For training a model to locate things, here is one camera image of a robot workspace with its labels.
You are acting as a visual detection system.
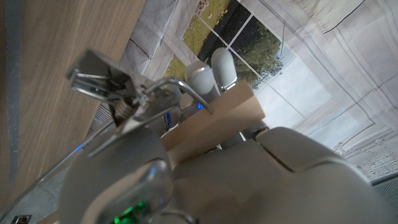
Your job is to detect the printed window backdrop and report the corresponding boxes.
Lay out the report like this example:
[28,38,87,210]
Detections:
[121,0,398,183]

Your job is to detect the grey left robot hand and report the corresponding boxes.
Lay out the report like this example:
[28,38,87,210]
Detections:
[58,46,398,224]

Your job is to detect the wooden bar with metal clips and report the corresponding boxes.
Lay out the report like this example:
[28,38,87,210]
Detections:
[0,48,266,218]

